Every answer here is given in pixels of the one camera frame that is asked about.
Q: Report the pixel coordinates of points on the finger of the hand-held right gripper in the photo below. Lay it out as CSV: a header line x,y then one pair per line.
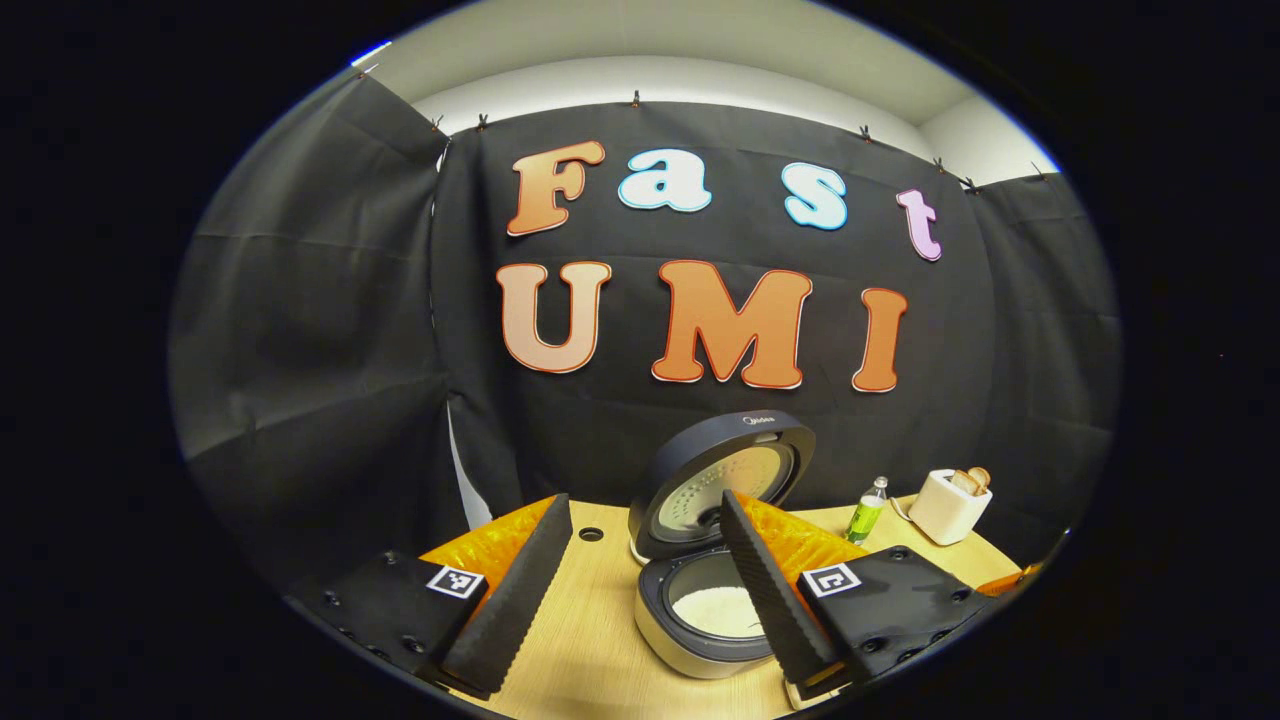
x,y
1010,580

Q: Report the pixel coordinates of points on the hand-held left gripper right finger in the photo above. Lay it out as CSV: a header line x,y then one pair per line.
x,y
775,610

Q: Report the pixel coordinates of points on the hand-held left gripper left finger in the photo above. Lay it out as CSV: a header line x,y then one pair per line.
x,y
520,600

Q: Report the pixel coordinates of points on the white rice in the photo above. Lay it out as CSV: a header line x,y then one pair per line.
x,y
715,610

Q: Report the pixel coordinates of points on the black rice cooker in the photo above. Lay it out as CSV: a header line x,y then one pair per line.
x,y
720,430

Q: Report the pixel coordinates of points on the white toaster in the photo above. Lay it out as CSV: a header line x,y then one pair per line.
x,y
940,515

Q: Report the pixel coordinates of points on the toast bread slice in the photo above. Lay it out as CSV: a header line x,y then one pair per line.
x,y
980,478
963,482

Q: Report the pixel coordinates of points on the green label drink bottle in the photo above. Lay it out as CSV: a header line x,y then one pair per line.
x,y
865,520

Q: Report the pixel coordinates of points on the black backdrop cloth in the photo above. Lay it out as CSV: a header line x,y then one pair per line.
x,y
320,330

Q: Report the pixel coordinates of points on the ceiling light panel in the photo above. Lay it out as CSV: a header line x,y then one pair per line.
x,y
371,53

